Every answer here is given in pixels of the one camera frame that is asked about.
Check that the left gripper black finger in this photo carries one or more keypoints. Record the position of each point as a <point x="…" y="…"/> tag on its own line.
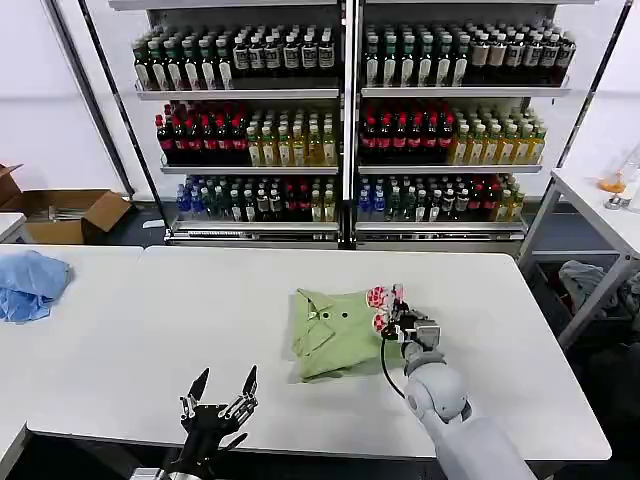
<point x="197" y="392"/>
<point x="249" y="390"/>

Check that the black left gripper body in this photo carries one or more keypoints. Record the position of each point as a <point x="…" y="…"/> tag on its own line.
<point x="202" y="430"/>

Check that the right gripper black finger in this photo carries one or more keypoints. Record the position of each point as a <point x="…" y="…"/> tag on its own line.
<point x="382" y="325"/>
<point x="379" y="296"/>

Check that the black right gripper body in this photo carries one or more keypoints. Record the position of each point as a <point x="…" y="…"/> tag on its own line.
<point x="404" y="320"/>

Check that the green polo shirt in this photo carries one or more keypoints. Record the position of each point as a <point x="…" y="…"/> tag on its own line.
<point x="340" y="335"/>

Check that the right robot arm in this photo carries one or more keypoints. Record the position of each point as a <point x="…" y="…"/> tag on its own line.
<point x="450" y="410"/>

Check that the black storage bin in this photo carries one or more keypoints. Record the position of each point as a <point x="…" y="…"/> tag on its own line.
<point x="545" y="285"/>

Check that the white paper scrap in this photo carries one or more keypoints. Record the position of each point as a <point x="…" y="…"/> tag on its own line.
<point x="152" y="225"/>

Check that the grey crumpled cloth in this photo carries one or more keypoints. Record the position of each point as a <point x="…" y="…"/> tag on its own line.
<point x="585" y="287"/>

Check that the metal shelf with bottles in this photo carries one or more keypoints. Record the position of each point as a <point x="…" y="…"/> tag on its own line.
<point x="240" y="125"/>
<point x="450" y="125"/>

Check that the crumpled blue cloth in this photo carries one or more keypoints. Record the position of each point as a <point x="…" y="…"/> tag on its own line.
<point x="27" y="285"/>

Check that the white side table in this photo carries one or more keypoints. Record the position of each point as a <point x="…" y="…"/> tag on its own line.
<point x="590" y="210"/>

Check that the open brown cardboard box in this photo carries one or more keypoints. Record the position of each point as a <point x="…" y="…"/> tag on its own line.
<point x="55" y="220"/>

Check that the small silver metal item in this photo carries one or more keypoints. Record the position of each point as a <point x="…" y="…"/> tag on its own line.
<point x="616" y="202"/>

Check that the orange plastic item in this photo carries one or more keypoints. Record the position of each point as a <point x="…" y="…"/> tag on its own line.
<point x="612" y="182"/>

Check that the small white table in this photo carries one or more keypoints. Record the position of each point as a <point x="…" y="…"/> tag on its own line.
<point x="10" y="225"/>

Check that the clear plastic container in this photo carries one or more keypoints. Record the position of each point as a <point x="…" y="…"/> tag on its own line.
<point x="632" y="175"/>

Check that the brown cardboard flap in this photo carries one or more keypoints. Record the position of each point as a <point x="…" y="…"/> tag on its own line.
<point x="7" y="180"/>

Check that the black diagonal pole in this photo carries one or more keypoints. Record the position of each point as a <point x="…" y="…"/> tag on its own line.
<point x="120" y="100"/>
<point x="597" y="75"/>
<point x="92" y="100"/>

